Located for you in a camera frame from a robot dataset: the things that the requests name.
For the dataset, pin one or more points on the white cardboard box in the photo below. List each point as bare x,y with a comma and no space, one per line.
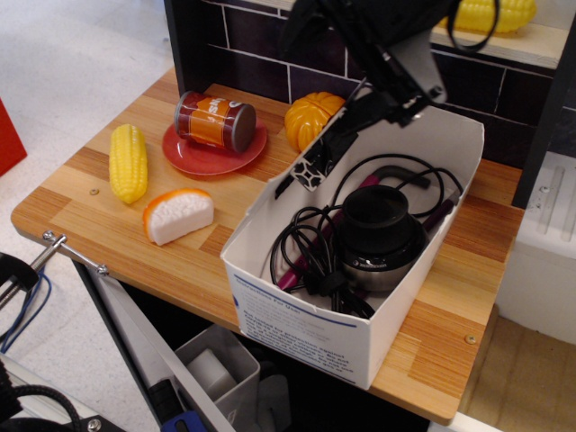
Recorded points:
302,325

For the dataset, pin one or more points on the yellow toy corn cob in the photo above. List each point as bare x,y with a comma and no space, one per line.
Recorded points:
128,163

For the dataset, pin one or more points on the red plastic plate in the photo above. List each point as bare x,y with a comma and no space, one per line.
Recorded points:
203,160

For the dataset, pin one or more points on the wooden shelf board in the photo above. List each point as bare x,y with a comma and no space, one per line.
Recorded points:
533,45

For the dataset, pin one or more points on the grey plastic bin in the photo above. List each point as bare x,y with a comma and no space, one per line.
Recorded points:
239,406

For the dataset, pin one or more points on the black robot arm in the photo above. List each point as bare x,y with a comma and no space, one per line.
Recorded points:
390,41

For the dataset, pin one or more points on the white orange toy cheese wedge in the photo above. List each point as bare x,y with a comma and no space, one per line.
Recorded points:
177,213

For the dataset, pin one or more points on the white roll in bin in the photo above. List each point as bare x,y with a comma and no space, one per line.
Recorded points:
211,374

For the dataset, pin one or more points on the yellow toy corn on shelf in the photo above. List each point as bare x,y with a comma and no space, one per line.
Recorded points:
478,15

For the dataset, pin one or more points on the metal table clamp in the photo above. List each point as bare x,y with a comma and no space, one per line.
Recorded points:
17,275

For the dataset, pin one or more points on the black silver 3d mouse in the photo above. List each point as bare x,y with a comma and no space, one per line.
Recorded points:
379,241

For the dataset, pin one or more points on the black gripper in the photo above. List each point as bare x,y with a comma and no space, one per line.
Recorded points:
403,76

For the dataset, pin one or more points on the red orange toy can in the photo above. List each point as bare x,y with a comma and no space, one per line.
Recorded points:
215,121

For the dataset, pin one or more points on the orange toy pumpkin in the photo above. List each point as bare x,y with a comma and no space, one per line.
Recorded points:
308,116

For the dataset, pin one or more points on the blue black tool handle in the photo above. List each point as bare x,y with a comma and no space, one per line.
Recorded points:
170,412

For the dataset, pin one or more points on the red box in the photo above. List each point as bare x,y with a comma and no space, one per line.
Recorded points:
12,150

